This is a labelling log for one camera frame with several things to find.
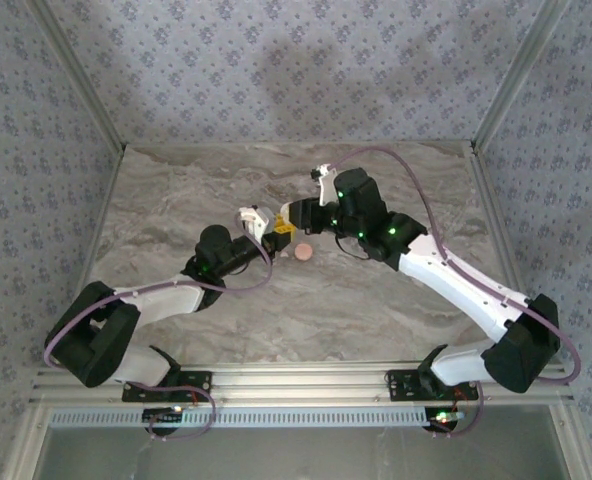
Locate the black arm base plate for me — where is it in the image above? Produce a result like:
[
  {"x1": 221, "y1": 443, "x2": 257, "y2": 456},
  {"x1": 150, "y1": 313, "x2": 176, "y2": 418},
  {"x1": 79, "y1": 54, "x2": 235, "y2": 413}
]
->
[
  {"x1": 120, "y1": 370, "x2": 213, "y2": 402},
  {"x1": 385, "y1": 367, "x2": 480, "y2": 402}
]

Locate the grey slotted cable duct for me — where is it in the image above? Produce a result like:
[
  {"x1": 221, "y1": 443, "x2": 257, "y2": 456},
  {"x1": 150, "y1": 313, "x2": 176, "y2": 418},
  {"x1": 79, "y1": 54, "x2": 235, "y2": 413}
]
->
[{"x1": 48, "y1": 407, "x2": 437, "y2": 430}]

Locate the black controller board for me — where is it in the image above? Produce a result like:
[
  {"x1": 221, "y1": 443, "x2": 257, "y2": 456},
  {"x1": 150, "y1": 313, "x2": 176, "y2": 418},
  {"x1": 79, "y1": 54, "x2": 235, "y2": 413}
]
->
[
  {"x1": 143, "y1": 405, "x2": 185, "y2": 427},
  {"x1": 425, "y1": 407, "x2": 465, "y2": 432}
]

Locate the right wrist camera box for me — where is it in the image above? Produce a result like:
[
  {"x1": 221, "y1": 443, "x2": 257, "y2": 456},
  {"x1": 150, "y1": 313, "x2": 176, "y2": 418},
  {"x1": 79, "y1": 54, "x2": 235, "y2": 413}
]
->
[{"x1": 309, "y1": 163, "x2": 341, "y2": 207}]

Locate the aluminium frame leg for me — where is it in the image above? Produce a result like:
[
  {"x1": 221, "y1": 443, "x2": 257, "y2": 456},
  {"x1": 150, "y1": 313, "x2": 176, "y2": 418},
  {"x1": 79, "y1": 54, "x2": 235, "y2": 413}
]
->
[
  {"x1": 5, "y1": 403, "x2": 52, "y2": 480},
  {"x1": 549, "y1": 403, "x2": 592, "y2": 480}
]

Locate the wide aluminium mounting rail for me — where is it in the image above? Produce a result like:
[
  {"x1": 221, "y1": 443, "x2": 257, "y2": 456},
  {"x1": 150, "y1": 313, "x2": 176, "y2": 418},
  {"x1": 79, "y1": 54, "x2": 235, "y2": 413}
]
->
[{"x1": 30, "y1": 364, "x2": 575, "y2": 406}]

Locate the aluminium frame post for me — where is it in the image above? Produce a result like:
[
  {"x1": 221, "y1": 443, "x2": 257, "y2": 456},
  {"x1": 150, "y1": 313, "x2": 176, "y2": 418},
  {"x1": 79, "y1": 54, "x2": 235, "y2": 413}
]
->
[
  {"x1": 469, "y1": 0, "x2": 572, "y2": 151},
  {"x1": 25, "y1": 0, "x2": 128, "y2": 151}
]

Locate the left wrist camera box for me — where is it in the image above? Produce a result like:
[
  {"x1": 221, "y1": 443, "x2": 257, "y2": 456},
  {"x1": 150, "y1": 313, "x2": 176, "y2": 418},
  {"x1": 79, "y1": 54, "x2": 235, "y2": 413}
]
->
[{"x1": 233, "y1": 204, "x2": 276, "y2": 242}]

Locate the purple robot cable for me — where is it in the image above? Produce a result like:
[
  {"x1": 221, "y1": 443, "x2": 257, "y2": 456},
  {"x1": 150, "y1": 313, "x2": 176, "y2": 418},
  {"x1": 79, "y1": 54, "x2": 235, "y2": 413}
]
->
[
  {"x1": 43, "y1": 219, "x2": 273, "y2": 442},
  {"x1": 325, "y1": 148, "x2": 581, "y2": 440}
]

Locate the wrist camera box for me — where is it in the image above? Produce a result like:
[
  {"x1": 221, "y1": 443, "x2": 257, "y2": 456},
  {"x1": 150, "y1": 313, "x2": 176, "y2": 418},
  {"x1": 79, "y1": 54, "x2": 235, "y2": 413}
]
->
[
  {"x1": 309, "y1": 163, "x2": 341, "y2": 207},
  {"x1": 233, "y1": 204, "x2": 276, "y2": 242}
]

